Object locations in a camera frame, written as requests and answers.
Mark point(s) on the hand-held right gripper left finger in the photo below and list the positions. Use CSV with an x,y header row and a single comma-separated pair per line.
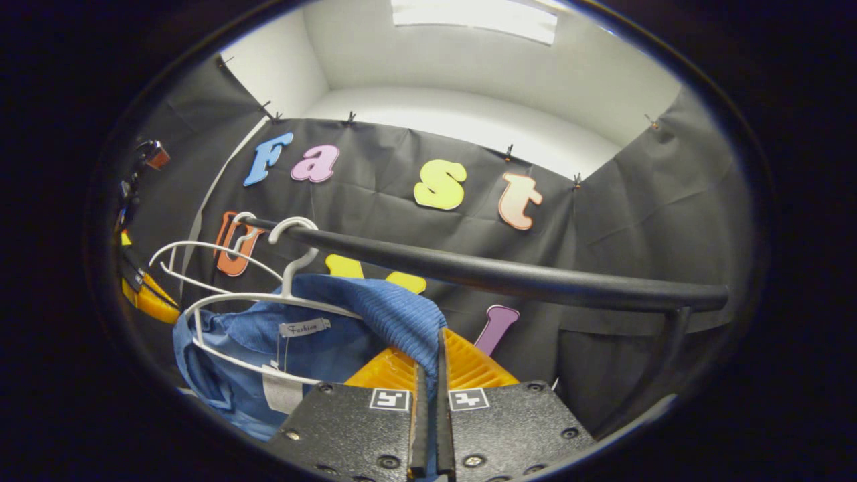
x,y
419,435

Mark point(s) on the white plastic hanger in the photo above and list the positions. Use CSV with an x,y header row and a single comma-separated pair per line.
x,y
288,284
201,243

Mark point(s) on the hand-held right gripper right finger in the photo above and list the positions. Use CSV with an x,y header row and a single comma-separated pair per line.
x,y
445,428

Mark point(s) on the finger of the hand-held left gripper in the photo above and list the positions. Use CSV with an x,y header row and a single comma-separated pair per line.
x,y
150,301

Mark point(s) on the black clothes rack rail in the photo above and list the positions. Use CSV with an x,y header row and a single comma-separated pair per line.
x,y
502,273

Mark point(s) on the large ceiling light panel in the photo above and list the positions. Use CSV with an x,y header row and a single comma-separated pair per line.
x,y
475,17

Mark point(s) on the black backdrop cloth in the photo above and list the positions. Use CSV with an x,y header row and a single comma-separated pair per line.
x,y
636,221

